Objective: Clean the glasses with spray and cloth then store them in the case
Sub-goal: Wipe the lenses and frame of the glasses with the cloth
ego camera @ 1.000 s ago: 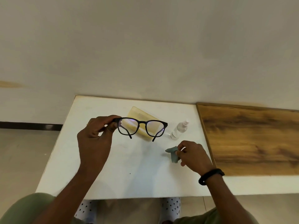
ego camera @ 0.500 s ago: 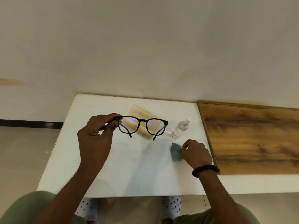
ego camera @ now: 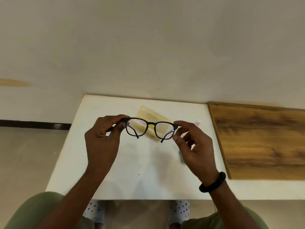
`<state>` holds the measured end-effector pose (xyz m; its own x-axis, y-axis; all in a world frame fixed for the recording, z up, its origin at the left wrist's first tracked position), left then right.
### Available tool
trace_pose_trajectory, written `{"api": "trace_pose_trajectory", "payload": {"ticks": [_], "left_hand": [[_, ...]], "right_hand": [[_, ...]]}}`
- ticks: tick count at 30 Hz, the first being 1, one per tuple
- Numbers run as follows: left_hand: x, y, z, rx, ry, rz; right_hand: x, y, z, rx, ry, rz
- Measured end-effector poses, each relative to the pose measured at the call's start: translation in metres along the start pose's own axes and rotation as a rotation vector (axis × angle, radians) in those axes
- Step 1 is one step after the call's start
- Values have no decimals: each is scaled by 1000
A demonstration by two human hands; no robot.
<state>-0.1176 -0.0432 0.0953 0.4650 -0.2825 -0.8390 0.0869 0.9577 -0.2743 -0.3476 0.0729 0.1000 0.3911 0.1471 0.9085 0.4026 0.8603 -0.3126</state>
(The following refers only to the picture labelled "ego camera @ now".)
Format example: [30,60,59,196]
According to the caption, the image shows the black framed eyeglasses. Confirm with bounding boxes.
[121,117,179,143]

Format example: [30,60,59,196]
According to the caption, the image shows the person's right hand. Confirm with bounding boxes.
[172,120,220,187]

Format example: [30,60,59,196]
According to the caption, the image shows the person's left hand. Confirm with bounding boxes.
[85,114,131,176]

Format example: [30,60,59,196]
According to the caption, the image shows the white polka dot slipper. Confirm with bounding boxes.
[83,200,106,229]
[166,199,191,229]

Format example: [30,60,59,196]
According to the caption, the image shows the brown wooden board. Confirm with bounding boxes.
[207,101,305,181]

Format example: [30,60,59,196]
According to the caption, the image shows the person's right forearm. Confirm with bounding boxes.
[209,181,260,229]

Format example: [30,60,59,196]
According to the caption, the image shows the person's left forearm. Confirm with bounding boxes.
[38,165,112,229]

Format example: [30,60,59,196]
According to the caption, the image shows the person's left leg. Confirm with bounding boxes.
[3,192,96,229]

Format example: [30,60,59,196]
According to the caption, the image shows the black wristband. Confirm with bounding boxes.
[199,171,227,193]

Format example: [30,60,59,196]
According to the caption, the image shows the yellow translucent glasses case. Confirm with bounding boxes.
[134,105,173,142]

